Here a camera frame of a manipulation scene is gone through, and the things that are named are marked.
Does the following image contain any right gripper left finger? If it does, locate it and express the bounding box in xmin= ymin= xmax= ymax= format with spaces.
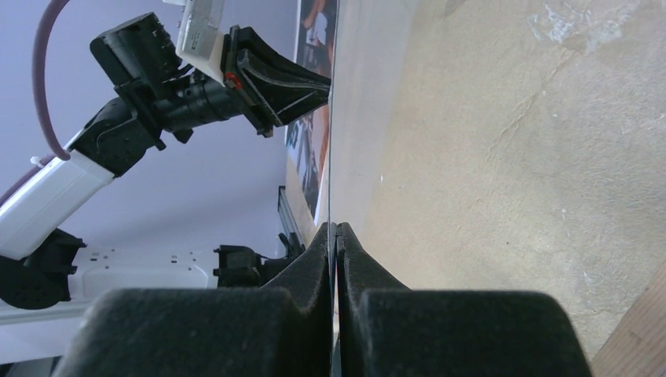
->
xmin=54 ymin=225 xmax=333 ymax=377

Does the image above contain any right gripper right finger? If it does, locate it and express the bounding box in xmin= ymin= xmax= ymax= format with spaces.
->
xmin=335 ymin=223 xmax=591 ymax=376

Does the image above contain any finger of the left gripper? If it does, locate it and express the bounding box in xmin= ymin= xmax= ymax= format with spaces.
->
xmin=223 ymin=25 xmax=331 ymax=86
xmin=236 ymin=78 xmax=331 ymax=128

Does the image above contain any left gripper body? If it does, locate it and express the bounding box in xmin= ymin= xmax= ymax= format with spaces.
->
xmin=70 ymin=13 xmax=243 ymax=178

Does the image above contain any glossy photo print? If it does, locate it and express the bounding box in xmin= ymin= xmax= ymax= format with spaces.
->
xmin=285 ymin=0 xmax=338 ymax=224

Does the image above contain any clear acrylic sheet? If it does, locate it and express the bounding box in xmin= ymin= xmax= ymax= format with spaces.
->
xmin=328 ymin=1 xmax=423 ymax=237

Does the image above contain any wooden picture frame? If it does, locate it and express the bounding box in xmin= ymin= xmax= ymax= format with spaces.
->
xmin=591 ymin=265 xmax=665 ymax=376

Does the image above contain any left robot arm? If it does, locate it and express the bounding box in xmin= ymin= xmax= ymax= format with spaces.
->
xmin=1 ymin=13 xmax=331 ymax=326

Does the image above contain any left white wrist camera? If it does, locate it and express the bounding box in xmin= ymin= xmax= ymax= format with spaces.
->
xmin=163 ymin=0 xmax=225 ymax=84

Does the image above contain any aluminium rail frame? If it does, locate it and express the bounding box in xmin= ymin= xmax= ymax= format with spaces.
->
xmin=277 ymin=185 xmax=306 ymax=258

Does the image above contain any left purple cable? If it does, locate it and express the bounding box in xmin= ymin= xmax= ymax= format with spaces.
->
xmin=0 ymin=0 xmax=74 ymax=209

